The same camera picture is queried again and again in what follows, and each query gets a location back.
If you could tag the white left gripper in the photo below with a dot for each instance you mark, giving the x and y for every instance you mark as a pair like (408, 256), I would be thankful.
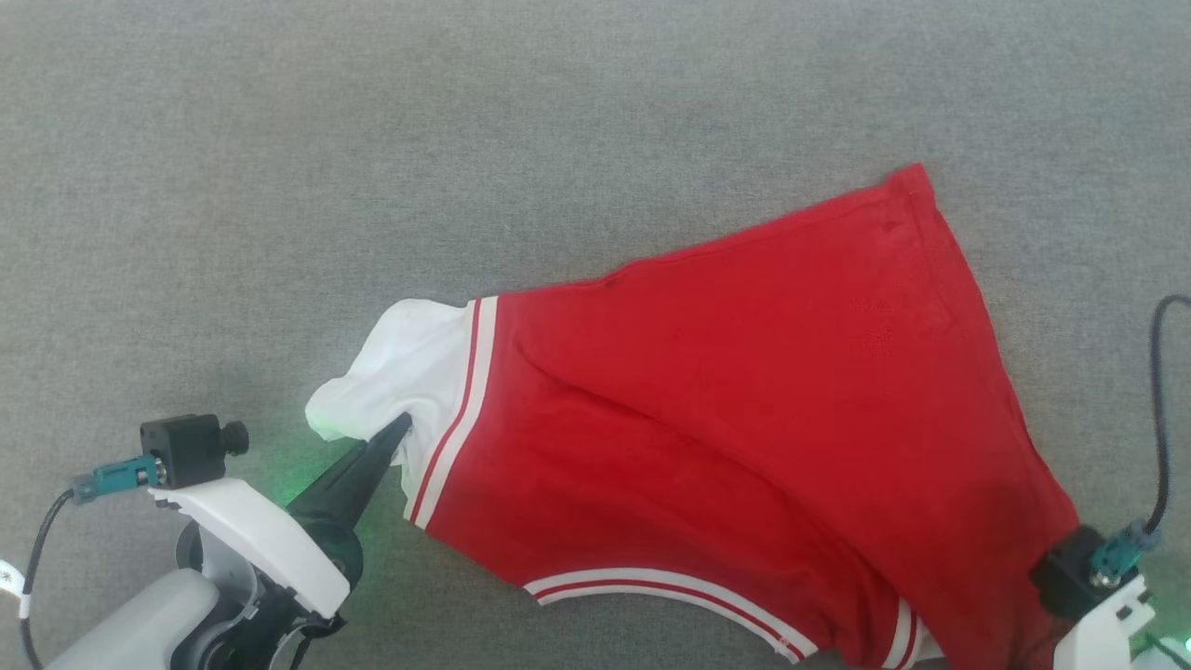
(270, 549)

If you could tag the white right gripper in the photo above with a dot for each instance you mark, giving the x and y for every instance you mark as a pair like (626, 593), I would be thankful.
(1103, 642)

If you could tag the red shirt with white trim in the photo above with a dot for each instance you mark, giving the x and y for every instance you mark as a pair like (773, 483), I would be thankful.
(744, 419)

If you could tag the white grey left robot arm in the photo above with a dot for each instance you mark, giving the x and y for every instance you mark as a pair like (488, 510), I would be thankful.
(140, 623)

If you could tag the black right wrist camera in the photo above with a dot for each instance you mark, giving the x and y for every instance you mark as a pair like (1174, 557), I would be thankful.
(1070, 572)

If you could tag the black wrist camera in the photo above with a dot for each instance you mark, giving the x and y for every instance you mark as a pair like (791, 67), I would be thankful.
(186, 449)
(1070, 572)

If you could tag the teal right camera connector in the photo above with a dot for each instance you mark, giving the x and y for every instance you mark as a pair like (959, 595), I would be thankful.
(1124, 551)

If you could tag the teal camera connector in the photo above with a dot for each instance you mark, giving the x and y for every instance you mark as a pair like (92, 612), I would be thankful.
(1124, 551)
(121, 476)

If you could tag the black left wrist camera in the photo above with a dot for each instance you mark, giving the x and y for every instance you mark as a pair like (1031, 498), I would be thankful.
(186, 449)

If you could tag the teal left camera connector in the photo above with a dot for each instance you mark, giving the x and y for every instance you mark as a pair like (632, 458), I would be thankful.
(121, 476)

